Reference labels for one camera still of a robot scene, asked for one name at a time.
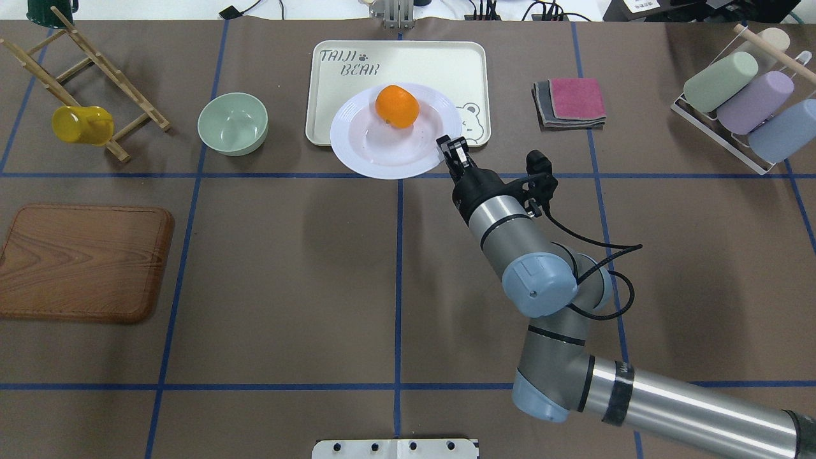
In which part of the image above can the wooden mug rack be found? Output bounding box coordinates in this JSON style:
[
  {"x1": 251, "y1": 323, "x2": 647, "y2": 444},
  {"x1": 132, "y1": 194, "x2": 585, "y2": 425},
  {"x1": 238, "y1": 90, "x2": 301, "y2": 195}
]
[{"x1": 2, "y1": 15, "x2": 171, "y2": 163}]

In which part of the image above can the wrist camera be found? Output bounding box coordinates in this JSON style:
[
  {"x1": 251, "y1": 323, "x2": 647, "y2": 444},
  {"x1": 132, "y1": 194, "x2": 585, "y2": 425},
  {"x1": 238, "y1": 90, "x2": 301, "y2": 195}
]
[{"x1": 509, "y1": 149, "x2": 558, "y2": 218}]

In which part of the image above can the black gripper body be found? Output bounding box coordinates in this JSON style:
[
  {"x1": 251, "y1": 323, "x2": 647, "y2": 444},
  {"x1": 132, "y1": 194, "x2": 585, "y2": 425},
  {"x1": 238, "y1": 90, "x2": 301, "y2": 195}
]
[{"x1": 445, "y1": 139, "x2": 511, "y2": 224}]

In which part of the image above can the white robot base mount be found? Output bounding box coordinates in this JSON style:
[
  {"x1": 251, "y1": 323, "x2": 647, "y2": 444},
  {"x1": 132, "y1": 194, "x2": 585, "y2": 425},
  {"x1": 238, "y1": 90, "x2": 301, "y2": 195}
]
[{"x1": 311, "y1": 438, "x2": 481, "y2": 458}]

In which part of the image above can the purple cup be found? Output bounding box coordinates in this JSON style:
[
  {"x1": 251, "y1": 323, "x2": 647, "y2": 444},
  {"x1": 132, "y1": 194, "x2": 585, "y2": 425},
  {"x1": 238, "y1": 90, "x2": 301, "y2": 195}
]
[{"x1": 716, "y1": 71, "x2": 794, "y2": 135}]

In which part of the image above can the yellow mug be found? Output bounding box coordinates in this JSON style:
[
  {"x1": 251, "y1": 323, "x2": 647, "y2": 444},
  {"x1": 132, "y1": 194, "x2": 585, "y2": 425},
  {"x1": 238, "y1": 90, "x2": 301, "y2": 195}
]
[{"x1": 50, "y1": 106, "x2": 115, "y2": 146}]

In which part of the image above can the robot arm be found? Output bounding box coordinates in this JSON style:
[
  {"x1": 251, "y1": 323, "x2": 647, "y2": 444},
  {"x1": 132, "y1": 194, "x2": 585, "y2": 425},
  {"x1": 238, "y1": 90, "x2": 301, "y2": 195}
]
[{"x1": 436, "y1": 135, "x2": 814, "y2": 458}]

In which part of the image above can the beige cup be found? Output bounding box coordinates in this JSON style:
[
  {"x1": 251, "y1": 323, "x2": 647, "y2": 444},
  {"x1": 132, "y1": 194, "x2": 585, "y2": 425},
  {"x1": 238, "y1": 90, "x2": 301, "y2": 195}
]
[{"x1": 757, "y1": 28, "x2": 791, "y2": 54}]

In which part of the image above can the orange fruit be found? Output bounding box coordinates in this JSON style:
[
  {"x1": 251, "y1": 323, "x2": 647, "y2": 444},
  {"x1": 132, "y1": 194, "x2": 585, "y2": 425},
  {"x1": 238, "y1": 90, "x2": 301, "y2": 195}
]
[{"x1": 375, "y1": 85, "x2": 420, "y2": 129}]

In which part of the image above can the dark green mug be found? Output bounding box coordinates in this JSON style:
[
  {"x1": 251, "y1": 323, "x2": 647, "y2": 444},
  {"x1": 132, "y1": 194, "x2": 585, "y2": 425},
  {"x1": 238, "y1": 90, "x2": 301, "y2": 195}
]
[{"x1": 26, "y1": 0, "x2": 79, "y2": 29}]

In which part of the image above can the wooden rack handle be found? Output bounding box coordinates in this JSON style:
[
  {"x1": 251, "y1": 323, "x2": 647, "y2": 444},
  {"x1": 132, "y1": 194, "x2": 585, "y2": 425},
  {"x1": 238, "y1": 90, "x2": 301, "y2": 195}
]
[{"x1": 732, "y1": 24, "x2": 815, "y2": 84}]

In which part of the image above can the cream bear tray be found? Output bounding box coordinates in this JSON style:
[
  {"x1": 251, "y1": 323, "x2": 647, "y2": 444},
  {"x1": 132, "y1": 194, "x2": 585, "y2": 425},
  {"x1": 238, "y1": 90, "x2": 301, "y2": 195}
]
[{"x1": 304, "y1": 40, "x2": 492, "y2": 147}]

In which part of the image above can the white ribbed plate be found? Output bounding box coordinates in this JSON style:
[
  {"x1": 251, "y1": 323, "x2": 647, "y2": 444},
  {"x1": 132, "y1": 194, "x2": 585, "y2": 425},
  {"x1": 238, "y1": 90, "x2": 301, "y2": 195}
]
[{"x1": 330, "y1": 82, "x2": 463, "y2": 180}]

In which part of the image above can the grey cloth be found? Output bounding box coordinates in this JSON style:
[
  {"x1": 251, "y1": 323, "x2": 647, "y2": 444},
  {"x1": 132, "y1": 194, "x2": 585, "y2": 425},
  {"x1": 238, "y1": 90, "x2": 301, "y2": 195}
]
[{"x1": 532, "y1": 78, "x2": 607, "y2": 129}]

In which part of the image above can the green cup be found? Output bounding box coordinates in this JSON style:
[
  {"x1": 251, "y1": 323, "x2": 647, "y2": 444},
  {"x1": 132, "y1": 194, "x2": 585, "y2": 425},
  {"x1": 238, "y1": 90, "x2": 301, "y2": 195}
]
[{"x1": 683, "y1": 52, "x2": 759, "y2": 113}]

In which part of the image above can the pink cloth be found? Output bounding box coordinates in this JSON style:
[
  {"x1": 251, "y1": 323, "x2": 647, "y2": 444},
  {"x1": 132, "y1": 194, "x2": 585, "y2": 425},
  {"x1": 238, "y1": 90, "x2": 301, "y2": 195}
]
[{"x1": 549, "y1": 78, "x2": 607, "y2": 122}]

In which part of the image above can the green bowl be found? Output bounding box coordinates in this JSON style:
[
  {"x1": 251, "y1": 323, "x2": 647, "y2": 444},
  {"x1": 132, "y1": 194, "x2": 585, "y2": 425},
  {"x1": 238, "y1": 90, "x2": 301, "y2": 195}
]
[{"x1": 196, "y1": 92, "x2": 269, "y2": 157}]

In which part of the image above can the white wire cup rack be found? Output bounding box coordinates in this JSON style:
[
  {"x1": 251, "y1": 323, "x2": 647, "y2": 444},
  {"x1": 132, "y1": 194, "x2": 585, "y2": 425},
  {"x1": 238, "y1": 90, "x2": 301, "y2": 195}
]
[{"x1": 671, "y1": 32, "x2": 814, "y2": 175}]

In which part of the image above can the wooden cutting board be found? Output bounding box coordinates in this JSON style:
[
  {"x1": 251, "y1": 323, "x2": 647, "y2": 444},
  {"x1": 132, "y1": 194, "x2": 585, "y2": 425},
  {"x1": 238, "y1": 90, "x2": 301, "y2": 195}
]
[{"x1": 1, "y1": 203, "x2": 175, "y2": 323}]

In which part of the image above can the blue cup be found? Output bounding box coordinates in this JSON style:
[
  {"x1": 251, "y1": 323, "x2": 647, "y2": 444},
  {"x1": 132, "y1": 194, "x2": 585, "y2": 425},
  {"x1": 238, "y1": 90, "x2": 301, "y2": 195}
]
[{"x1": 748, "y1": 98, "x2": 815, "y2": 163}]

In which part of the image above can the aluminium frame post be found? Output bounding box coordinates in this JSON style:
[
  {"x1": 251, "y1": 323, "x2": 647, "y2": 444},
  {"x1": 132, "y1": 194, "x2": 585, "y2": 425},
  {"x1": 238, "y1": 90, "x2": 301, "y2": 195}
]
[{"x1": 364, "y1": 0, "x2": 432, "y2": 31}]

